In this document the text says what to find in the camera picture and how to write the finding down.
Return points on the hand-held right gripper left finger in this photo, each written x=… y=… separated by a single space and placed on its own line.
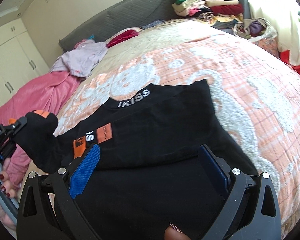
x=86 y=170

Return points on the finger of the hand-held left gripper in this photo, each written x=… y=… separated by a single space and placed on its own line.
x=18 y=125

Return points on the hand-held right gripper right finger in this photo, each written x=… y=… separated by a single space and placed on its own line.
x=212 y=170

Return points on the black t-shirt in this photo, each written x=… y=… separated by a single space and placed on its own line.
x=152 y=130

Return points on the lilac clothes pile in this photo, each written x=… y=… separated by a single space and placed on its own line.
x=82 y=56

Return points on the stack of folded clothes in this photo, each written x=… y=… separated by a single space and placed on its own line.
x=210 y=2

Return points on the person's left hand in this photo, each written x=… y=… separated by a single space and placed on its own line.
x=8 y=180

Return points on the pink blanket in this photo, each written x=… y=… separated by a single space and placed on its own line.
x=40 y=97

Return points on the cream wardrobe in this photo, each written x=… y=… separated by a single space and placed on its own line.
x=12 y=55

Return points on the red plastic box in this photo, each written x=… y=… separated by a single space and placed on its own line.
x=293 y=62

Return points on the red cloth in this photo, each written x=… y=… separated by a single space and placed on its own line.
x=122 y=37

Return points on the grey padded headboard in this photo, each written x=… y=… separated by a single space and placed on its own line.
x=120 y=12

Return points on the dark patterned cloth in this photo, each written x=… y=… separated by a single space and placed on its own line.
x=152 y=25

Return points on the cream curtain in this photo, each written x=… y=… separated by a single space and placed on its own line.
x=275 y=7

